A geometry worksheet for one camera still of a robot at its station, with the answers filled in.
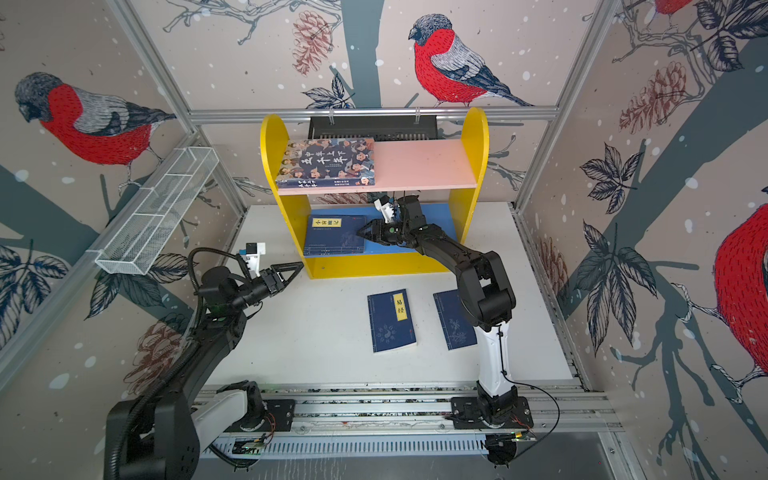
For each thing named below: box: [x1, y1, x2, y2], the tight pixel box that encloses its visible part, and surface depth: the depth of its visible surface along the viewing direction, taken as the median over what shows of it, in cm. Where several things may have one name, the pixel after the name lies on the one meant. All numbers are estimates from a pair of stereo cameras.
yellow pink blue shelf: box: [260, 109, 490, 279], surface depth 83 cm
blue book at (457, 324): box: [433, 289, 478, 351], surface depth 90 cm
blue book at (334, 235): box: [304, 215, 366, 256], surface depth 94 cm
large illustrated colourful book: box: [277, 137, 376, 189], surface depth 74 cm
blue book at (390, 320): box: [367, 288, 417, 353], surface depth 91 cm
